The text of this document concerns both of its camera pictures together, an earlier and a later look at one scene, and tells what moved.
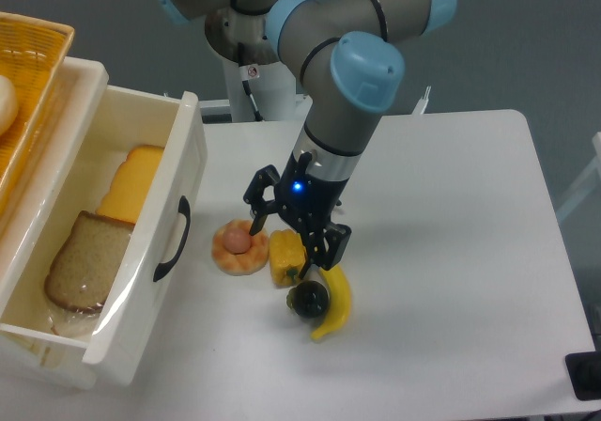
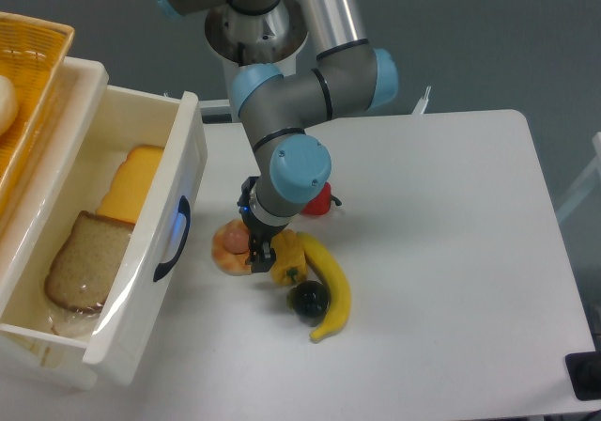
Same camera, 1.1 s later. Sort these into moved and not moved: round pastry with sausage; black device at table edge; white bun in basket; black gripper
Moved: black gripper
Not moved: black device at table edge; round pastry with sausage; white bun in basket
